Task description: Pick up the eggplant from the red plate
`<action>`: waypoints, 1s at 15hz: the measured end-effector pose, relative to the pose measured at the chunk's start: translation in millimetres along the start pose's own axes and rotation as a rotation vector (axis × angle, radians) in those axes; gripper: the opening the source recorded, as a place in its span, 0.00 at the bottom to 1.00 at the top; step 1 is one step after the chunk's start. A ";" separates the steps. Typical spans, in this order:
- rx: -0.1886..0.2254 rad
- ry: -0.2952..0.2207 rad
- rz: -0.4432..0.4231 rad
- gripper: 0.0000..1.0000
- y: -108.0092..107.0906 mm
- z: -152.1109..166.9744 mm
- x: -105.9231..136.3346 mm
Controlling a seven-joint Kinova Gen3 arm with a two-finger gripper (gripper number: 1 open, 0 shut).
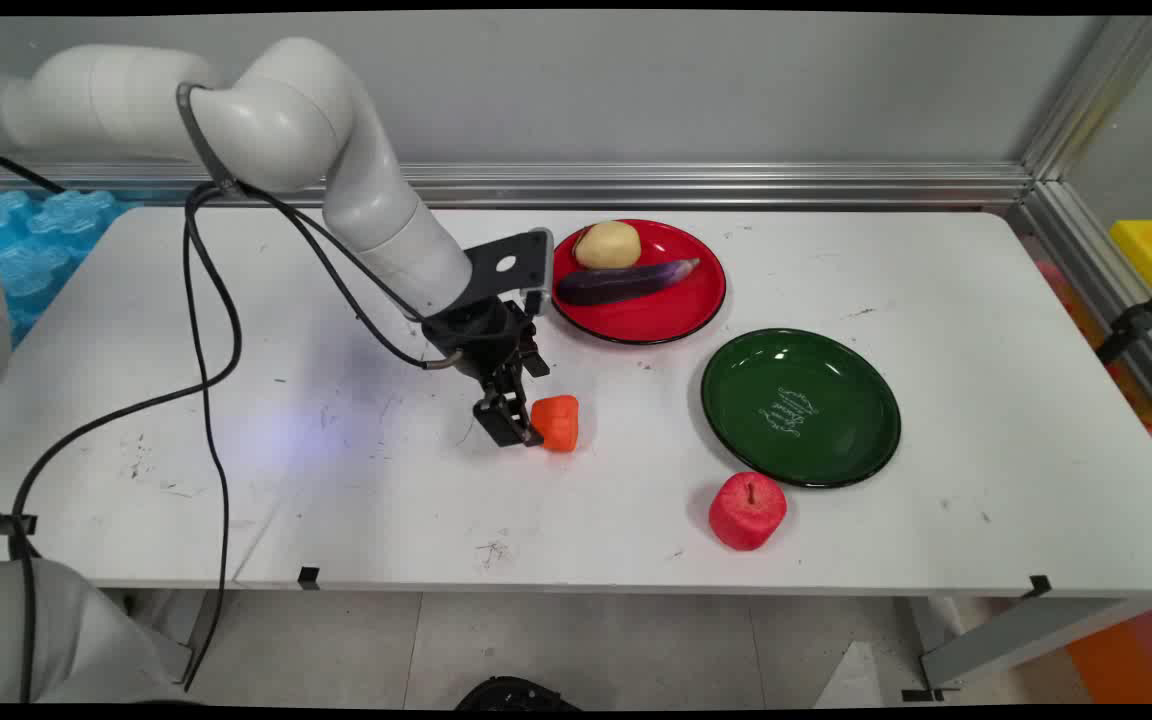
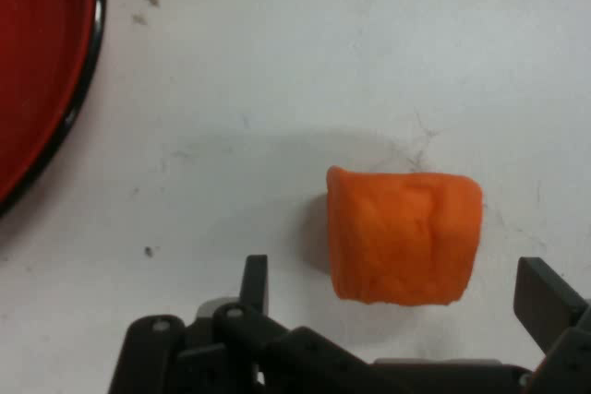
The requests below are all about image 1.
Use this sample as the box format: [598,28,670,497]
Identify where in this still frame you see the red toy apple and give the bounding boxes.
[708,471,789,552]

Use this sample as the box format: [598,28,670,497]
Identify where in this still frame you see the red plate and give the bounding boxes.
[550,218,728,347]

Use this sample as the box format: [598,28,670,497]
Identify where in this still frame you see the black round floor object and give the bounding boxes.
[454,676,583,712]

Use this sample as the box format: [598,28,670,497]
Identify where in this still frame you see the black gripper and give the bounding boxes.
[423,298,552,448]

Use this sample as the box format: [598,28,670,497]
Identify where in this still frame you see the green plate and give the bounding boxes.
[701,328,903,490]

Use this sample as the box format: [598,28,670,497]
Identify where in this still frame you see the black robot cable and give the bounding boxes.
[11,180,462,701]

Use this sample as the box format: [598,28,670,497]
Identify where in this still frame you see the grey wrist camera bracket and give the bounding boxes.
[461,228,555,319]

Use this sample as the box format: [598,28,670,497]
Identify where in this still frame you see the upright aluminium frame post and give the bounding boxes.
[1021,15,1152,183]

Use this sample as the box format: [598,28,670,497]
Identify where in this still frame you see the orange box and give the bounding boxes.
[1066,598,1152,704]

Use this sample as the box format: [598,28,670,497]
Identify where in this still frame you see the blue foam puzzle mats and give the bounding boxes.
[0,188,137,346]

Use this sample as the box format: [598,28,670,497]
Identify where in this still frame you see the black arm strap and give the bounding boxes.
[175,82,242,193]

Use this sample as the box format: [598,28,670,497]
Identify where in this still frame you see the grey table leg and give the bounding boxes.
[901,597,1137,703]

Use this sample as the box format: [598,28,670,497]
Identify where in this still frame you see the black clamp stand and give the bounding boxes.
[1096,265,1152,366]

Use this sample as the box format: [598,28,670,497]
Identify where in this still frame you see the beige toy potato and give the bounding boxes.
[573,220,643,271]

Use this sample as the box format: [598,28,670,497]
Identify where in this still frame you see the purple toy eggplant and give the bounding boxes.
[556,257,702,307]

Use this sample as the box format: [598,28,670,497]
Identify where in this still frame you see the black cable clip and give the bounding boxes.
[0,495,39,538]

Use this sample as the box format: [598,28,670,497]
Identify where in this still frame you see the horizontal aluminium frame rail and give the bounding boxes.
[0,162,1037,210]

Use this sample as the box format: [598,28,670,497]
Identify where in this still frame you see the side aluminium frame rail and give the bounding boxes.
[1008,180,1152,446]

